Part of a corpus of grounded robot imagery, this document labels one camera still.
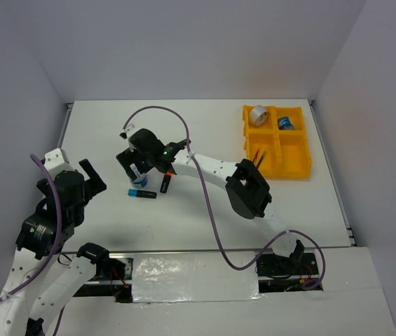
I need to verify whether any blue paint jar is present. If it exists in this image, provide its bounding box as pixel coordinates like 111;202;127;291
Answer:
130;163;148;189
278;116;294;130

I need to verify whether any orange highlighter marker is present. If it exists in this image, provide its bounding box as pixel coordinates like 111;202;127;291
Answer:
160;172;173;194

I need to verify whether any blue highlighter marker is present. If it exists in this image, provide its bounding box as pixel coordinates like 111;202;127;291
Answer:
128;189;157;199

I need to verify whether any red gel pen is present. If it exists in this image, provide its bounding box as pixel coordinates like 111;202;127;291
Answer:
252;149;259;163

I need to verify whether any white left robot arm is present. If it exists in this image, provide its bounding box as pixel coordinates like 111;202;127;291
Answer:
0;157;131;335

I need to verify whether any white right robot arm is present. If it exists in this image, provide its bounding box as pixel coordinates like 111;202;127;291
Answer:
116;124;303;274

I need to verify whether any yellow compartment tray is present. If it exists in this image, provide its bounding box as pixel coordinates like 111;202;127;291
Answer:
242;105;312;179

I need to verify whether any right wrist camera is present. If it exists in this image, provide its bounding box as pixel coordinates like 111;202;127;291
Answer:
119;123;139;140

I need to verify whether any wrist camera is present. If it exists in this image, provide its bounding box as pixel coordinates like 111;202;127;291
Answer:
119;123;139;140
43;148;74;179

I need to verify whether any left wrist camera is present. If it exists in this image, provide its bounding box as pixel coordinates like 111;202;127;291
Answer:
43;148;74;179

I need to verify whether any left table aluminium rail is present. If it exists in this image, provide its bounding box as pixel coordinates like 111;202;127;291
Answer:
49;102;74;152

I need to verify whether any table aluminium rail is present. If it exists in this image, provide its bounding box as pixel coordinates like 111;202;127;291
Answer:
307;99;357;247
49;102;74;152

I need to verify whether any right table aluminium rail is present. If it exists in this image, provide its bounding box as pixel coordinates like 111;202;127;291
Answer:
307;99;357;247

